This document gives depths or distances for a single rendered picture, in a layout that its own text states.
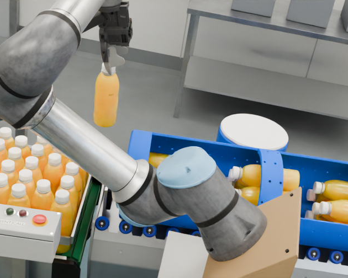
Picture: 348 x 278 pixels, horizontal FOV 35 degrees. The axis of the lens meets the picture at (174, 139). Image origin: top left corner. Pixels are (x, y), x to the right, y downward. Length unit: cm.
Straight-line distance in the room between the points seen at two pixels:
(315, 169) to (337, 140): 274
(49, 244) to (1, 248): 13
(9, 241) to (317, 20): 311
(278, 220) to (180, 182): 23
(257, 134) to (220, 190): 109
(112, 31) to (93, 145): 46
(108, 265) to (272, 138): 84
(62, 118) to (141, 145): 55
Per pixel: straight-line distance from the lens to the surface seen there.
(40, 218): 153
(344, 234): 176
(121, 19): 152
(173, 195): 116
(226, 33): 500
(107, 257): 180
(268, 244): 117
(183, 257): 141
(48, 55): 102
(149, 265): 181
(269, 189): 166
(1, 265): 178
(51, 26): 104
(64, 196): 162
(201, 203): 115
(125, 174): 120
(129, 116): 430
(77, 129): 115
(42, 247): 154
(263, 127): 230
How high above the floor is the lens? 210
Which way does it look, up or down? 31 degrees down
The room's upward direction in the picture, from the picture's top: 10 degrees clockwise
